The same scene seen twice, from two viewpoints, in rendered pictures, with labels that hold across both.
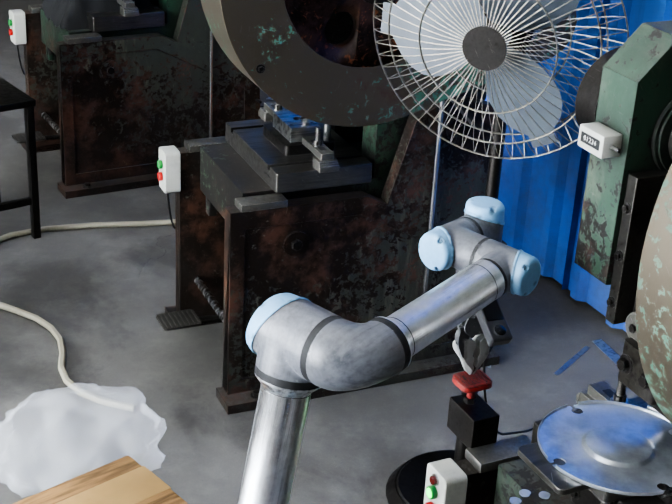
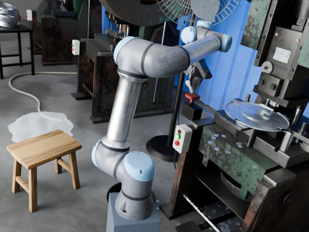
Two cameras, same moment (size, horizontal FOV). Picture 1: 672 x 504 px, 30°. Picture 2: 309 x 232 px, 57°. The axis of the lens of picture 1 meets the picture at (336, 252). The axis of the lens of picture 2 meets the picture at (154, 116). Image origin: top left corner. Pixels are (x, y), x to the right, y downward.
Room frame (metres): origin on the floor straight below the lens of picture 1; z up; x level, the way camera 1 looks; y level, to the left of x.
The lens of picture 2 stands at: (0.77, 0.13, 1.29)
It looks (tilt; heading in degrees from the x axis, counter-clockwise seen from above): 26 degrees down; 351
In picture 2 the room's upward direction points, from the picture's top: 9 degrees clockwise
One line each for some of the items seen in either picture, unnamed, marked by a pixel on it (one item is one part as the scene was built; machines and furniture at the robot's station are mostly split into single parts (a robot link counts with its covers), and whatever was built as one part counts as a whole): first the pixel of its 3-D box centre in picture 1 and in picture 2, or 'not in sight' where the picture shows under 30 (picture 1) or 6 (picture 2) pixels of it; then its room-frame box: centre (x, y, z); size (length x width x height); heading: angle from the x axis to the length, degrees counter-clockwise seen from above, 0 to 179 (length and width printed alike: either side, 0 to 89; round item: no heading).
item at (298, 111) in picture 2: not in sight; (297, 113); (1.90, -0.73, 0.81); 0.02 x 0.02 x 0.14
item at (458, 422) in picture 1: (470, 442); (190, 119); (2.12, -0.29, 0.62); 0.10 x 0.06 x 0.20; 27
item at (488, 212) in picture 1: (481, 228); (202, 33); (2.15, -0.27, 1.08); 0.09 x 0.08 x 0.11; 138
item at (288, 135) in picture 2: not in sight; (287, 140); (1.73, -0.60, 0.75); 0.03 x 0.03 x 0.10; 27
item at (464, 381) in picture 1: (470, 393); (191, 101); (2.14, -0.28, 0.72); 0.07 x 0.06 x 0.08; 117
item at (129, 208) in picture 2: not in sight; (134, 197); (1.64, 0.01, 0.50); 0.15 x 0.15 x 0.10
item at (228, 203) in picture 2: not in sight; (247, 188); (1.95, -0.65, 0.31); 0.43 x 0.42 x 0.01; 27
